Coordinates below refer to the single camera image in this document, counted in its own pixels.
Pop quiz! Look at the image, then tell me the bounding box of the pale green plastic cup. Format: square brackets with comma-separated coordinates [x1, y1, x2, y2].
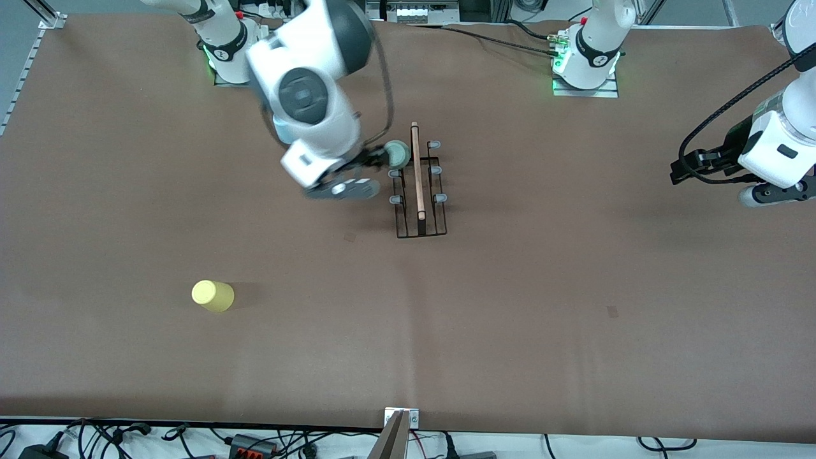
[384, 140, 412, 170]

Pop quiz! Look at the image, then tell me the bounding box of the black wire cup holder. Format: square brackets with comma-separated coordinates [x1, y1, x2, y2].
[389, 121, 448, 240]

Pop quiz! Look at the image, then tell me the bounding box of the yellow plastic cup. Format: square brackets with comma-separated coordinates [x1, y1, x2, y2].
[191, 280, 235, 313]

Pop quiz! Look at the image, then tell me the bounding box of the white power strip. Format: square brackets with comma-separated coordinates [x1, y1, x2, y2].
[381, 0, 461, 25]

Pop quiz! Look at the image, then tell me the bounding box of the brown paper table cover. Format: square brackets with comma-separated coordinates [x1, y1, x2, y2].
[0, 14, 816, 444]

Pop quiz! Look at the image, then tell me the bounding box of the grey metal beam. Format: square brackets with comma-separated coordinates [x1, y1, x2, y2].
[368, 411, 410, 459]

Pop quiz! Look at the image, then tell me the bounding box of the black orange connector block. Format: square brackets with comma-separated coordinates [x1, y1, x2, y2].
[228, 433, 279, 459]

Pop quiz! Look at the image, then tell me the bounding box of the black power adapter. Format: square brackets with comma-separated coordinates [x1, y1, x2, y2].
[18, 442, 69, 459]

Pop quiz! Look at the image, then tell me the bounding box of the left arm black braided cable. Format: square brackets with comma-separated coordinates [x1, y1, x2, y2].
[679, 45, 816, 182]

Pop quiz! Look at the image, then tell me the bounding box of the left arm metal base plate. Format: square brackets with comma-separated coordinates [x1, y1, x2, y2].
[552, 29, 620, 98]

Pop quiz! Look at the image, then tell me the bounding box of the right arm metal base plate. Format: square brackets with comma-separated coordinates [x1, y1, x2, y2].
[214, 61, 257, 88]

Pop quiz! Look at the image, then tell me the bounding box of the long black table cable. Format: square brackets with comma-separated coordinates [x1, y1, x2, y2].
[408, 22, 565, 61]

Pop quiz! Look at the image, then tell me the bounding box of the thick black table cable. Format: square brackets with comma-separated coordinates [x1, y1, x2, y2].
[504, 19, 552, 41]

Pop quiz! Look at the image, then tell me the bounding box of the small metal bracket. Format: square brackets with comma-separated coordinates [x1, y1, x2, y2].
[384, 408, 420, 429]

